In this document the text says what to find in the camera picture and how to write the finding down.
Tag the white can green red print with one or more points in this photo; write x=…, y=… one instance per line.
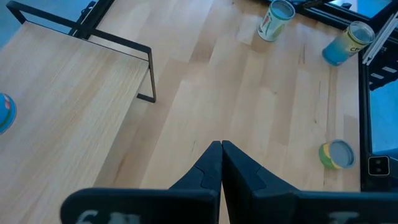
x=275, y=21

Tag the wooden shelf black frame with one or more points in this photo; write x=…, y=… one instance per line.
x=62, y=93

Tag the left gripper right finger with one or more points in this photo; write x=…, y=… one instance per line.
x=255, y=199

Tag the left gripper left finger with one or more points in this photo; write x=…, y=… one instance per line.
x=186, y=199

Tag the small table-level camera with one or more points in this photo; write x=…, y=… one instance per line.
x=378, y=165

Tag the silver aluminium bracket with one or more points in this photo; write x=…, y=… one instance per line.
x=381, y=37

